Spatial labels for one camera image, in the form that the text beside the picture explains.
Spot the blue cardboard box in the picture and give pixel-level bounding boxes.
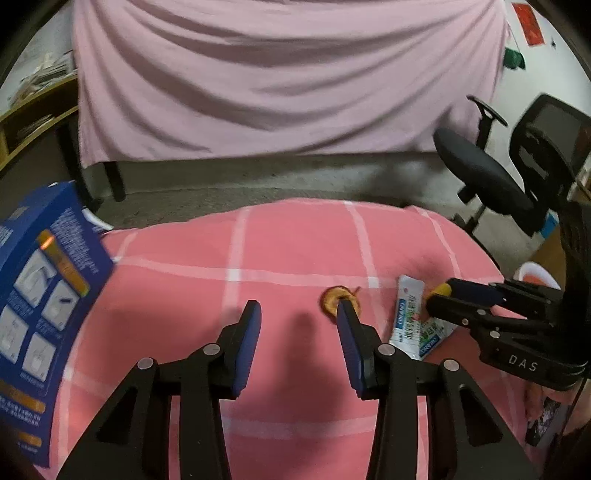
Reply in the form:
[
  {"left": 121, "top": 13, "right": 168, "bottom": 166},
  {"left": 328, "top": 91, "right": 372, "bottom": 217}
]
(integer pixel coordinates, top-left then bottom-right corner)
[{"left": 0, "top": 181, "right": 115, "bottom": 469}]

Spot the dried fruit slice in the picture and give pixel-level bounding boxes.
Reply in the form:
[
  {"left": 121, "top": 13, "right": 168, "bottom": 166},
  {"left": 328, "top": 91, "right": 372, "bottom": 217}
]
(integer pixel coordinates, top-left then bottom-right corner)
[{"left": 321, "top": 286, "right": 362, "bottom": 319}]

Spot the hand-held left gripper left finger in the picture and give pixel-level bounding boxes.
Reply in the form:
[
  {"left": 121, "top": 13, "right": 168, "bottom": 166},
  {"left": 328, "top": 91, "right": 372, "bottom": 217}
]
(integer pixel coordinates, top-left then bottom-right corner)
[{"left": 55, "top": 300, "right": 262, "bottom": 480}]

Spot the red paper sheet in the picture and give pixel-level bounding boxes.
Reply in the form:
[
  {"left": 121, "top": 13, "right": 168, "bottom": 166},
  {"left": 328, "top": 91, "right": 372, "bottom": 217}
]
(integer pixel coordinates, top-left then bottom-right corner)
[{"left": 512, "top": 2, "right": 542, "bottom": 47}]

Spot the black office chair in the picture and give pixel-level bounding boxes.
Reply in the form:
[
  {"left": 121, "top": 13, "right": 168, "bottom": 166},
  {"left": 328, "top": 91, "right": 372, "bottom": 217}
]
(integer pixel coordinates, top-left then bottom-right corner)
[{"left": 433, "top": 93, "right": 591, "bottom": 241}]

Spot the pink checked tablecloth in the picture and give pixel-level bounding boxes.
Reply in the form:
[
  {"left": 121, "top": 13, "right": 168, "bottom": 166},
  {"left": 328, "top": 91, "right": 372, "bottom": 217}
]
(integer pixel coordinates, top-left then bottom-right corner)
[{"left": 34, "top": 198, "right": 550, "bottom": 480}]

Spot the white plastic stool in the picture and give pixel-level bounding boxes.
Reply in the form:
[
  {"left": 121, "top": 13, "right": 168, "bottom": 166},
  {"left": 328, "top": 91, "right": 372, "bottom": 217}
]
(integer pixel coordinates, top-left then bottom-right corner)
[{"left": 519, "top": 262, "right": 557, "bottom": 289}]

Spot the pink hanging cloth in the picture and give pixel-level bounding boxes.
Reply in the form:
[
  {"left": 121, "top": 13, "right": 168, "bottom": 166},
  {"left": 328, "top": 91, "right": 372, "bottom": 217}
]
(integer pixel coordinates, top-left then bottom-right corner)
[{"left": 71, "top": 0, "right": 511, "bottom": 169}]

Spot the green hanging ornament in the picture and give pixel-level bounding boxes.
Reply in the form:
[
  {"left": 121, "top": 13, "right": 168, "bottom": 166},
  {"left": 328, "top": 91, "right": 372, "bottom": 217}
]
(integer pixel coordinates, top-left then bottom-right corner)
[{"left": 503, "top": 46, "right": 526, "bottom": 71}]

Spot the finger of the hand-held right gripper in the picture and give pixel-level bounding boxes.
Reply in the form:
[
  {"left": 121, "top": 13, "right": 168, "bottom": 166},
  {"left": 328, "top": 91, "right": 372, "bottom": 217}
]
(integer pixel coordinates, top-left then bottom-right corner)
[
  {"left": 425, "top": 293, "right": 532, "bottom": 333},
  {"left": 445, "top": 277, "right": 561, "bottom": 319}
]

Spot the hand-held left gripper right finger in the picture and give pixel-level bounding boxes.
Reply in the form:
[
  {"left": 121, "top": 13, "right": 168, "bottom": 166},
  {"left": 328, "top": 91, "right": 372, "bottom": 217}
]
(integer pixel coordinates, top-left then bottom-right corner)
[{"left": 335, "top": 302, "right": 539, "bottom": 480}]

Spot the brown wooden cabinet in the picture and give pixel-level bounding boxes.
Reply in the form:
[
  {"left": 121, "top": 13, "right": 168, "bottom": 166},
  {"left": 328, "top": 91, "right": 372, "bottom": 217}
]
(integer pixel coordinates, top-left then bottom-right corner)
[{"left": 531, "top": 231, "right": 573, "bottom": 287}]

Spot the black metal table frame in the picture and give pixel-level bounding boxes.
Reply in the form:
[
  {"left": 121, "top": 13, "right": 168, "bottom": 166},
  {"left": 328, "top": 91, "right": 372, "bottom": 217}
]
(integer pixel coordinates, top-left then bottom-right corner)
[{"left": 58, "top": 124, "right": 127, "bottom": 213}]

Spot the wooden shelf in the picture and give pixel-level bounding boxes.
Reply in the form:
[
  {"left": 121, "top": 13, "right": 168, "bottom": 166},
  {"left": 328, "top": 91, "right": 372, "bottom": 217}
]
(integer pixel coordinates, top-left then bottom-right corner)
[{"left": 0, "top": 46, "right": 81, "bottom": 181}]

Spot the white printed sachet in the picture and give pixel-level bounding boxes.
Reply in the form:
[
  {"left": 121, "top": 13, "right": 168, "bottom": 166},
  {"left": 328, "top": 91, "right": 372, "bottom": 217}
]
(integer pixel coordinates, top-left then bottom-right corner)
[{"left": 388, "top": 274, "right": 458, "bottom": 361}]

